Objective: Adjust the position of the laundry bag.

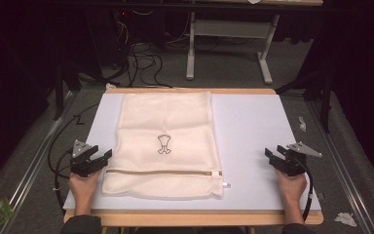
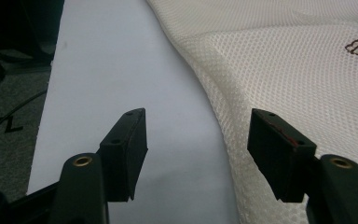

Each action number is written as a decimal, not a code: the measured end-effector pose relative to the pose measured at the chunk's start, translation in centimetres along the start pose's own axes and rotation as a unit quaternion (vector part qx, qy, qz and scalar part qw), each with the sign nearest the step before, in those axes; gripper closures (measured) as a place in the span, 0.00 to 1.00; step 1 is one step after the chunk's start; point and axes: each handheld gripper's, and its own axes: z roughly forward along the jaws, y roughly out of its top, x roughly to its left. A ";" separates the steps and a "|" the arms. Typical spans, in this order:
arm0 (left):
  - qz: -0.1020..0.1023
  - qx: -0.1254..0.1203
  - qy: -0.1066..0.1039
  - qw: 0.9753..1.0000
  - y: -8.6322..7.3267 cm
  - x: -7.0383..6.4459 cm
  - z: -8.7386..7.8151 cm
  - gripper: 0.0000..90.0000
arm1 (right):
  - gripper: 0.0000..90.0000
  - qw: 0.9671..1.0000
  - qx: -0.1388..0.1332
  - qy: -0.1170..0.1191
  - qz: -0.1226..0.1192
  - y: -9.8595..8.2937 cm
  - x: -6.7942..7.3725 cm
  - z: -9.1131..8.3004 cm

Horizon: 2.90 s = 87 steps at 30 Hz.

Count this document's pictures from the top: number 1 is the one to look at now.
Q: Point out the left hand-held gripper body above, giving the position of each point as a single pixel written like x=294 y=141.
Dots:
x=81 y=165

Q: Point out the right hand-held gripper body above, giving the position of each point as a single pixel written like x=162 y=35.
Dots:
x=292 y=165

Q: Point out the cream mesh laundry bag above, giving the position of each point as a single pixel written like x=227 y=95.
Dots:
x=165 y=130

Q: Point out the person's left hand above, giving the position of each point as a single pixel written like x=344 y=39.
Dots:
x=82 y=191

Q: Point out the person's right hand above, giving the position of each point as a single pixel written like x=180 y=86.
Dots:
x=290 y=191

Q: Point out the white table mat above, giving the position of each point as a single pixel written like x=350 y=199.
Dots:
x=256 y=130

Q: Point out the small white paper scrap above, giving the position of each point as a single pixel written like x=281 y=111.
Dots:
x=302 y=123

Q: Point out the black metal stand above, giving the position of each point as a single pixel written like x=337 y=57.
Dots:
x=58 y=87
x=324 y=97

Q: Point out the crumpled white paper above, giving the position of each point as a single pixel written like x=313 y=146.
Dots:
x=345 y=218

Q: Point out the metal floor rail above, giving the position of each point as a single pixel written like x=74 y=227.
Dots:
x=341 y=162
x=32 y=162

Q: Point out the white metal desk frame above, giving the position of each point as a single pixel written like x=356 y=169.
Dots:
x=230 y=29

